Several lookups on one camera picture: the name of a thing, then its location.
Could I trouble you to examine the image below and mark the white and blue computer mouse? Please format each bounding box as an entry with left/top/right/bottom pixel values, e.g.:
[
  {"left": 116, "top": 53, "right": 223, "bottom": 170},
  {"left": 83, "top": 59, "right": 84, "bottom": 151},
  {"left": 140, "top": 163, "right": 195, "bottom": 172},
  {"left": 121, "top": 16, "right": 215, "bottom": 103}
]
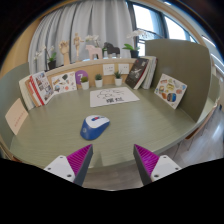
[{"left": 79, "top": 114, "right": 111, "bottom": 141}]

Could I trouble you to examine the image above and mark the black book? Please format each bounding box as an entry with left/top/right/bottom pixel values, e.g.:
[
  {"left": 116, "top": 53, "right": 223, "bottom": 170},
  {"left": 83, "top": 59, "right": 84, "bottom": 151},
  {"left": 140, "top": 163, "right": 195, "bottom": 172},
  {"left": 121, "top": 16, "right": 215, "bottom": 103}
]
[{"left": 124, "top": 57, "right": 150, "bottom": 90}]

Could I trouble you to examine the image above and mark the round purple number sign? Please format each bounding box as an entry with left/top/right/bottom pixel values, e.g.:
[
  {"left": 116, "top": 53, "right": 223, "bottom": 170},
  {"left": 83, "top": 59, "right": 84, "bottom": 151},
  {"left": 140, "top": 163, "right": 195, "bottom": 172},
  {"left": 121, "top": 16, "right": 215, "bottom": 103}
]
[{"left": 74, "top": 69, "right": 89, "bottom": 90}]

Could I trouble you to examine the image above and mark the green plant in black pot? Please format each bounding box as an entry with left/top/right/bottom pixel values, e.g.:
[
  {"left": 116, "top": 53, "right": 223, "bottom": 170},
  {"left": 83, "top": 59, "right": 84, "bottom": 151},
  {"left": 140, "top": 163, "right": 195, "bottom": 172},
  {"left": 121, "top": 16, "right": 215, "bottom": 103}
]
[{"left": 122, "top": 29, "right": 148, "bottom": 59}]

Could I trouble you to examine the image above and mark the wooden hand model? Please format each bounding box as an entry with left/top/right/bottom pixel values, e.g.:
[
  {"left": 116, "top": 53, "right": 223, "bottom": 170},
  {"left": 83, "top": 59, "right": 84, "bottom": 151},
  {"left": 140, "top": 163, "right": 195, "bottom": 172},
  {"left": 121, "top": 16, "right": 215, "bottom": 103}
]
[{"left": 58, "top": 40, "right": 72, "bottom": 67}]

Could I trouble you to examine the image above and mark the dark grey horse figure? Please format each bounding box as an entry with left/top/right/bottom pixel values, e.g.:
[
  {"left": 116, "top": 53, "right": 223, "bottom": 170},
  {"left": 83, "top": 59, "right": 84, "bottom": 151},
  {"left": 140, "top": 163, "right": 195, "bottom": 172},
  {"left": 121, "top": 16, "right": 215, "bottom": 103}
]
[{"left": 102, "top": 41, "right": 121, "bottom": 58}]

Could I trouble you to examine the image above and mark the window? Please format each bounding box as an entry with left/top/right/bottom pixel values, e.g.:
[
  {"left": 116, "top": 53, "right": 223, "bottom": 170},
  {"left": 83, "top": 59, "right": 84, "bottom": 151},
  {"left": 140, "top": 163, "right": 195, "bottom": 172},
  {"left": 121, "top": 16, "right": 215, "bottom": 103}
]
[{"left": 128, "top": 1, "right": 201, "bottom": 58}]

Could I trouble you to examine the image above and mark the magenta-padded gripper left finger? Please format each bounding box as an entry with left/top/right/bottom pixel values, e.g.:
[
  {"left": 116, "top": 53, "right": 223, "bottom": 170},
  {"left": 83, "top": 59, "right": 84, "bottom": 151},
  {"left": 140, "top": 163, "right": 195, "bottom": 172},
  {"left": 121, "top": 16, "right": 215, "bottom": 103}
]
[{"left": 43, "top": 143, "right": 94, "bottom": 187}]

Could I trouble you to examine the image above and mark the red-spined photo magazine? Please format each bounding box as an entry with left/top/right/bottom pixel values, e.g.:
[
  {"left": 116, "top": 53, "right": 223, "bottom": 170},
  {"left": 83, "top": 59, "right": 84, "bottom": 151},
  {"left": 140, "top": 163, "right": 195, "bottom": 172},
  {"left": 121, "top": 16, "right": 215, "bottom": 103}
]
[{"left": 29, "top": 70, "right": 55, "bottom": 106}]

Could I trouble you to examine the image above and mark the wooden artist mannequin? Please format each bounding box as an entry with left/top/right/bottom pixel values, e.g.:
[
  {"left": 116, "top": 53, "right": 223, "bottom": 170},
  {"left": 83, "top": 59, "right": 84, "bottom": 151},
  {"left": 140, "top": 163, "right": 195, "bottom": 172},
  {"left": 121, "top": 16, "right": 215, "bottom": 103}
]
[{"left": 72, "top": 32, "right": 84, "bottom": 63}]

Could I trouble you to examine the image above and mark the grey curtain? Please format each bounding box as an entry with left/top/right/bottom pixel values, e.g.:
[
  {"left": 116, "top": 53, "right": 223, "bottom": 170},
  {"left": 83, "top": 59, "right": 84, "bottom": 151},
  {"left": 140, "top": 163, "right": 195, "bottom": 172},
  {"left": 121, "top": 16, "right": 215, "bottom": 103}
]
[{"left": 28, "top": 0, "right": 134, "bottom": 74}]

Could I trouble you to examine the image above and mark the wooden desk back ledge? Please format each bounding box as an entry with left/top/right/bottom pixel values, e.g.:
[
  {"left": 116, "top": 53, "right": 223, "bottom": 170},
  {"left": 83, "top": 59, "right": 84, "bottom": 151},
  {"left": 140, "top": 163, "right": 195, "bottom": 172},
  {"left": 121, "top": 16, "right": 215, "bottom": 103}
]
[{"left": 44, "top": 57, "right": 138, "bottom": 92}]

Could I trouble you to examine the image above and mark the white sticker sheet card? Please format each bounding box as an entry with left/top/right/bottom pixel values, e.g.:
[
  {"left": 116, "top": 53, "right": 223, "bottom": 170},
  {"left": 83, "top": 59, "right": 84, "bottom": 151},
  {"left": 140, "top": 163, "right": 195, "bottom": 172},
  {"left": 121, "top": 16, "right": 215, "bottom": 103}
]
[{"left": 50, "top": 70, "right": 78, "bottom": 95}]

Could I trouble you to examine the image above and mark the pale peach paper card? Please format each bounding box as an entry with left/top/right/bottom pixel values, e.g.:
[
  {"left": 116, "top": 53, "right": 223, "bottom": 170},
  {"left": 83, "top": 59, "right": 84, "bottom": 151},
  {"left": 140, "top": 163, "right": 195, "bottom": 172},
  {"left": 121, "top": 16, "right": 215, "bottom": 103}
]
[{"left": 4, "top": 98, "right": 30, "bottom": 136}]

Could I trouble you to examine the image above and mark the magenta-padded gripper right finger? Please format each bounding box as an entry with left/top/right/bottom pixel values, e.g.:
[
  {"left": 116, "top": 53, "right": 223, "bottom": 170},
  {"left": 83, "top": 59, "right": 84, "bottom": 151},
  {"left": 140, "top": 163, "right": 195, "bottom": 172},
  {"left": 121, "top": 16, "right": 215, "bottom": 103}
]
[{"left": 133, "top": 143, "right": 183, "bottom": 186}]

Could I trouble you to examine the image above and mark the colourful sticker sheet card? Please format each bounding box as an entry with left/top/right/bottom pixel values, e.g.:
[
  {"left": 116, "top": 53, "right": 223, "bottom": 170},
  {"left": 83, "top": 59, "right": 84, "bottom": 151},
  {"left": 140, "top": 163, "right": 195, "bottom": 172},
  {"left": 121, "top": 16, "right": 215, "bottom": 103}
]
[{"left": 153, "top": 73, "right": 188, "bottom": 110}]

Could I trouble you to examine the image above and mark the pink horse figure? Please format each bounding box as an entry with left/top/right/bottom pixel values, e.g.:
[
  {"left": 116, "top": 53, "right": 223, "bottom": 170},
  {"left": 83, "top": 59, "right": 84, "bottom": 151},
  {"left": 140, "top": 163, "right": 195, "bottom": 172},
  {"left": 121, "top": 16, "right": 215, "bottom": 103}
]
[{"left": 85, "top": 44, "right": 104, "bottom": 61}]

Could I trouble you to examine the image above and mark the small succulent in white pot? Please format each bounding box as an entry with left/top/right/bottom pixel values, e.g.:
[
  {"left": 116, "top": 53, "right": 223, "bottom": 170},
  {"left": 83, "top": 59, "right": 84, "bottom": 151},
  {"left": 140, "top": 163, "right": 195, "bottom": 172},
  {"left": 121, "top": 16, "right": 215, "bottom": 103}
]
[
  {"left": 80, "top": 76, "right": 90, "bottom": 91},
  {"left": 113, "top": 70, "right": 124, "bottom": 87},
  {"left": 94, "top": 73, "right": 104, "bottom": 89}
]

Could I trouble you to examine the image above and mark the white mouse pad with cartoon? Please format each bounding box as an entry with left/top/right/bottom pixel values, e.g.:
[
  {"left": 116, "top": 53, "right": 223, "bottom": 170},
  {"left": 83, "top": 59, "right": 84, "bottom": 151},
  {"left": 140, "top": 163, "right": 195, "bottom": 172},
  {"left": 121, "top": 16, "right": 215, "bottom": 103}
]
[{"left": 89, "top": 86, "right": 141, "bottom": 108}]

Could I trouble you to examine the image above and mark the white wall socket plate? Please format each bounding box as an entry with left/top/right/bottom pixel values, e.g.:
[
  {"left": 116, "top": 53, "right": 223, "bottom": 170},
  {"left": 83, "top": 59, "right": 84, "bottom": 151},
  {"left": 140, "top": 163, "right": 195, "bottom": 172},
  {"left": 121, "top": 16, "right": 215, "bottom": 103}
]
[
  {"left": 117, "top": 63, "right": 130, "bottom": 75},
  {"left": 102, "top": 63, "right": 116, "bottom": 76}
]

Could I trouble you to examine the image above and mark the thick white book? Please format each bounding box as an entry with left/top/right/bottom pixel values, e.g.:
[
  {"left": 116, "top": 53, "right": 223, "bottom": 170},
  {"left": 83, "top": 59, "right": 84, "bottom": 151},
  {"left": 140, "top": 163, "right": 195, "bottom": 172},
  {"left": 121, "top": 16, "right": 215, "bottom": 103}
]
[{"left": 18, "top": 74, "right": 36, "bottom": 111}]

